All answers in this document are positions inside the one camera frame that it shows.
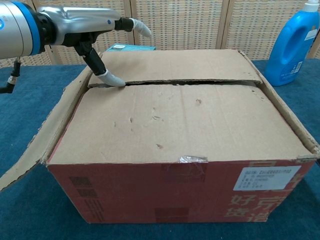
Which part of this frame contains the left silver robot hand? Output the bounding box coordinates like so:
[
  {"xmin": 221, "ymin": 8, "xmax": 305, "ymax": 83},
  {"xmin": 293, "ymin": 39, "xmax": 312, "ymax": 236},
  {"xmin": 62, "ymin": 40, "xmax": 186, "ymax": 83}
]
[{"xmin": 37, "ymin": 6, "xmax": 153, "ymax": 87}]

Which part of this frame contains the brown cardboard box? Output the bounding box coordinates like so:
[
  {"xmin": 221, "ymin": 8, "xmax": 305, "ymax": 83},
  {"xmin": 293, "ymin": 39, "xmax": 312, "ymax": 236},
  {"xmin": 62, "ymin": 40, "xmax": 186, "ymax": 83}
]
[{"xmin": 0, "ymin": 48, "xmax": 320, "ymax": 225}]

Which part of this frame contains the teal product box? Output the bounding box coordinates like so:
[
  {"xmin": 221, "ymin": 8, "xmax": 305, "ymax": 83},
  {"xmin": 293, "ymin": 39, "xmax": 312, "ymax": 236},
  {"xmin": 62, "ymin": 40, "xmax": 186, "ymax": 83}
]
[{"xmin": 108, "ymin": 43, "xmax": 157, "ymax": 52}]

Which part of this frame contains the blue carpet table cover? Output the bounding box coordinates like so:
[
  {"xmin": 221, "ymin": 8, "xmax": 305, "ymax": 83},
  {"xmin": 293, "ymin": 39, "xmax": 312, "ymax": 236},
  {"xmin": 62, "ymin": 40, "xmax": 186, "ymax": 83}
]
[{"xmin": 0, "ymin": 58, "xmax": 320, "ymax": 240}]

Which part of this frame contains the wicker folding screen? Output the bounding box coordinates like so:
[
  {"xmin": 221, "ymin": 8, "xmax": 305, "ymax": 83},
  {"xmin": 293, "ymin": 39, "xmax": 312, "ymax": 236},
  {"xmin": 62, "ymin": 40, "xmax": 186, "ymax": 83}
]
[{"xmin": 0, "ymin": 0, "xmax": 320, "ymax": 69}]

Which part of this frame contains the blue detergent pump bottle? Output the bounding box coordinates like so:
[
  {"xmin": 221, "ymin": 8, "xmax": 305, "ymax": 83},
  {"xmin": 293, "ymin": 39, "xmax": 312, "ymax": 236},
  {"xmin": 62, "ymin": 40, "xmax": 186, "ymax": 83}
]
[{"xmin": 264, "ymin": 0, "xmax": 320, "ymax": 87}]

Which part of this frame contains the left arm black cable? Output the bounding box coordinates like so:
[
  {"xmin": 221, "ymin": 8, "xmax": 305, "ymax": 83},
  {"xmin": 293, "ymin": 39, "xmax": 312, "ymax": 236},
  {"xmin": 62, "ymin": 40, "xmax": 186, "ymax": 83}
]
[{"xmin": 0, "ymin": 56, "xmax": 22, "ymax": 95}]

